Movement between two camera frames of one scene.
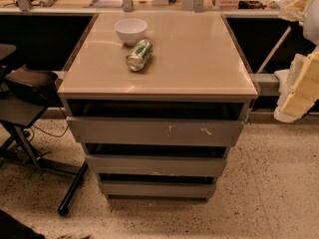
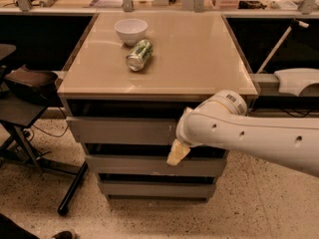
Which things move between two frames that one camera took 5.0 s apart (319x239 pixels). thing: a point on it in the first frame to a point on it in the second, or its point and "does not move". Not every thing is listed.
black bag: [33, 85] does not move
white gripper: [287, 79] to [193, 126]
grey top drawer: [105, 129] does not move
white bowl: [131, 30] does not move
